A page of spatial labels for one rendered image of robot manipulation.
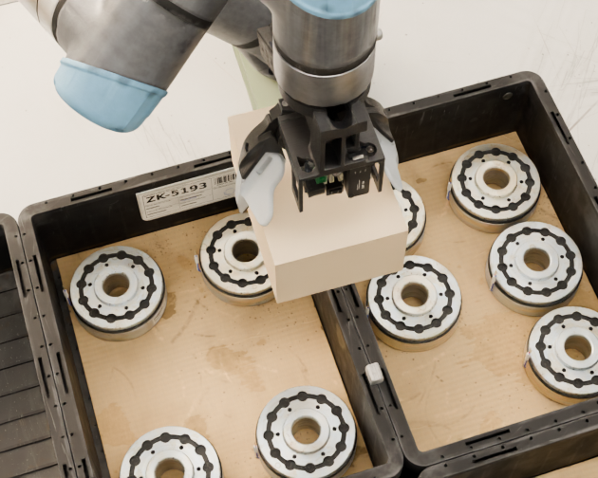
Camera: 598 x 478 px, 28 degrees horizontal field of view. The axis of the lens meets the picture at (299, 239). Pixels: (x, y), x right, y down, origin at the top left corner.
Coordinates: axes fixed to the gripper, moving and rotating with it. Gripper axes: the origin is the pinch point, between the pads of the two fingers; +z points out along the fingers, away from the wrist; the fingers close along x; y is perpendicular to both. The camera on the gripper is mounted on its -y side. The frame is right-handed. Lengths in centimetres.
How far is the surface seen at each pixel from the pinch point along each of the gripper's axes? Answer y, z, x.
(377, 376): 13.7, 15.5, 2.3
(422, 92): -33, 40, 25
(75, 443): 11.6, 16.7, -27.3
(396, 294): 2.5, 23.0, 8.5
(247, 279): -4.1, 23.6, -6.4
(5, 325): -7.7, 27.0, -33.1
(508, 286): 4.9, 23.5, 20.5
